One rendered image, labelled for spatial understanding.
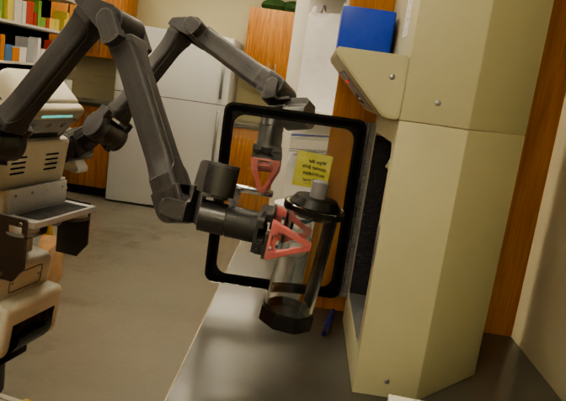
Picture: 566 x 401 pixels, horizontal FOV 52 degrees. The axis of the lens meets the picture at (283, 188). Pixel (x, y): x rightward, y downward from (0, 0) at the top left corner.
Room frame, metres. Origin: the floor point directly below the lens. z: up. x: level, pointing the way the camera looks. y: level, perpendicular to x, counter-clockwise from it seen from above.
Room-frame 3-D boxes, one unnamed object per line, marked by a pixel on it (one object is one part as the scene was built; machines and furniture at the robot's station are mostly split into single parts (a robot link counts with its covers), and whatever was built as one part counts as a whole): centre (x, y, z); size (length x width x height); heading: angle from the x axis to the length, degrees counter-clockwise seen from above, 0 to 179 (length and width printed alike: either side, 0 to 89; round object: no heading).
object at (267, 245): (0.98, -0.01, 1.18); 0.09 x 0.07 x 0.07; 88
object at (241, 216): (1.01, 0.06, 1.19); 0.10 x 0.07 x 0.07; 178
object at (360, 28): (1.18, -0.12, 1.56); 0.10 x 0.10 x 0.09; 89
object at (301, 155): (1.24, -0.01, 1.19); 0.30 x 0.01 x 0.40; 90
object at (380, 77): (1.09, -0.11, 1.46); 0.32 x 0.11 x 0.10; 179
